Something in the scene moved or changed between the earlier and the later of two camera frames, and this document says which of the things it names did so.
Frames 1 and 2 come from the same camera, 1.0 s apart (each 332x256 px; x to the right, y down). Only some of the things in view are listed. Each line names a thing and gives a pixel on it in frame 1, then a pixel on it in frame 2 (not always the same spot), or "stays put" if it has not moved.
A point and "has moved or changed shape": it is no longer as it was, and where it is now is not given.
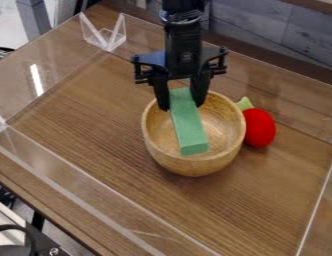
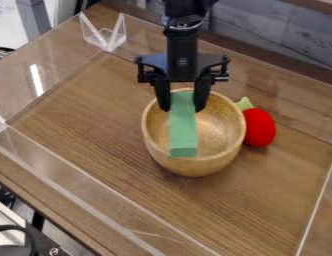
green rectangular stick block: (188, 122) has moved or changed shape
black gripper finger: (160, 87) stays put
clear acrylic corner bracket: (106, 39) stays put
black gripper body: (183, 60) stays put
